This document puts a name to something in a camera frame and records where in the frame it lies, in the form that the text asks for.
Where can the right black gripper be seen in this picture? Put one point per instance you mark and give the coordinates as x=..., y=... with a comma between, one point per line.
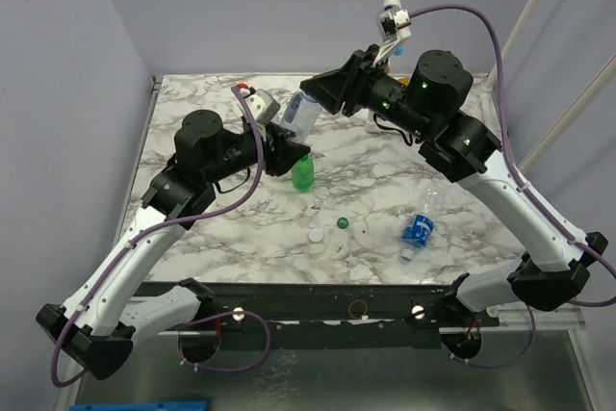
x=355, y=86

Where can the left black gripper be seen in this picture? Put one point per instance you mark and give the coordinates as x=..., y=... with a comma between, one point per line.
x=280, y=150

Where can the green plastic bottle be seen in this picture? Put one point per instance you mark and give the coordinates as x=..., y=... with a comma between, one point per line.
x=303, y=174

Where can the small clear water bottle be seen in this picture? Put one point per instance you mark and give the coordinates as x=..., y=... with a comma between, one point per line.
x=300, y=116

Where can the green bottle cap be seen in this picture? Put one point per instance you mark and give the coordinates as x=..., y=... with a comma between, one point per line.
x=342, y=223

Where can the blue label clear bottle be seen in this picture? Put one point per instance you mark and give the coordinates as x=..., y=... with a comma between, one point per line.
x=419, y=228

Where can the blue white bottle cap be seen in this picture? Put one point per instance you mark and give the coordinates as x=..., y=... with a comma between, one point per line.
x=407, y=255

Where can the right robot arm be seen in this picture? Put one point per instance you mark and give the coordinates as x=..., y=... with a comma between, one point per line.
x=555, y=265

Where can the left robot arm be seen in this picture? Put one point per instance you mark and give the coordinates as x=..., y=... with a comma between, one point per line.
x=95, y=326

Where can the blue bin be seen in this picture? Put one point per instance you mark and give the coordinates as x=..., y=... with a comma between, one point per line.
x=200, y=405

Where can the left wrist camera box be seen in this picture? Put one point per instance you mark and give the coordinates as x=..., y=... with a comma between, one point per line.
x=263, y=106

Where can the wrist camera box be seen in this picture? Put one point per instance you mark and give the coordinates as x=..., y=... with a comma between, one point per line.
x=263, y=106
x=394, y=24

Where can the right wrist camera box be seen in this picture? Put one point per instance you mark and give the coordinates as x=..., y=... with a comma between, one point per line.
x=394, y=24

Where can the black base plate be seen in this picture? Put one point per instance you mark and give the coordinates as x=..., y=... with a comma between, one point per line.
x=327, y=316

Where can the aluminium rail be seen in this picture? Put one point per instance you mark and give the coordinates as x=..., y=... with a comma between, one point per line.
x=515, y=316

